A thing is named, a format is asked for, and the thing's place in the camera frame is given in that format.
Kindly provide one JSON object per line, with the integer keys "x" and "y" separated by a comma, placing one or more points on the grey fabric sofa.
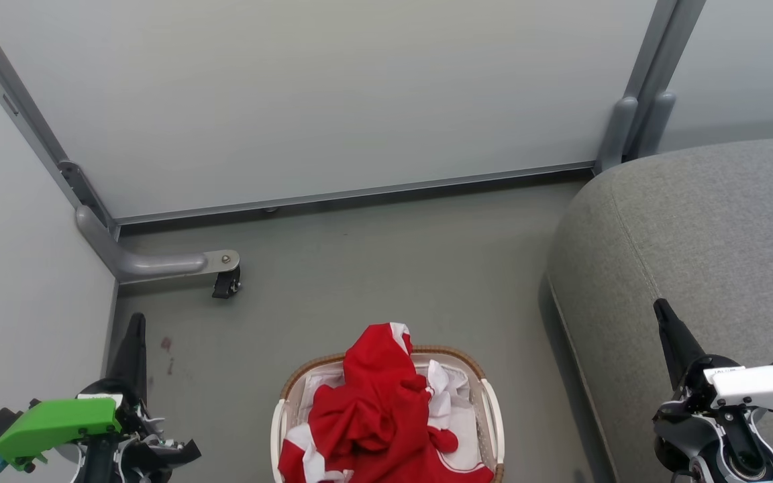
{"x": 695, "y": 235}

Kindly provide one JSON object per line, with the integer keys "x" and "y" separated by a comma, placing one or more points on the black caster wheel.
{"x": 227, "y": 285}

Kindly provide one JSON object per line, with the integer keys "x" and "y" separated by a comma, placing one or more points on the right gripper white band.
{"x": 755, "y": 390}

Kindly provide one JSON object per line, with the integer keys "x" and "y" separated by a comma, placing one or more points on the grey metal corner post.
{"x": 24, "y": 114}

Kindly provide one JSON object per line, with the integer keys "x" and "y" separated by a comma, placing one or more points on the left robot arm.
{"x": 99, "y": 466}

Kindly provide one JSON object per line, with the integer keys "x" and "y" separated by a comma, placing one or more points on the grey metal double post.
{"x": 661, "y": 47}

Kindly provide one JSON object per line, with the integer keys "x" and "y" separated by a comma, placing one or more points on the grey rounded post foot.
{"x": 658, "y": 124}
{"x": 616, "y": 134}

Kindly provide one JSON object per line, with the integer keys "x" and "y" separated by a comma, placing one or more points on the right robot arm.
{"x": 715, "y": 446}

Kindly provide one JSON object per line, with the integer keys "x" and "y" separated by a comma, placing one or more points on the grey metal partition foot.
{"x": 151, "y": 265}

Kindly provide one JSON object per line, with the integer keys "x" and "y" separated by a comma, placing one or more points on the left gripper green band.
{"x": 58, "y": 424}

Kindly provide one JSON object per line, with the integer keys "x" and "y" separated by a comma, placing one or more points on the white wicker laundry basket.
{"x": 496, "y": 429}

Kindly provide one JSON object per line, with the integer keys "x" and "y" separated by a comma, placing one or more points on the red and white garment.
{"x": 373, "y": 402}

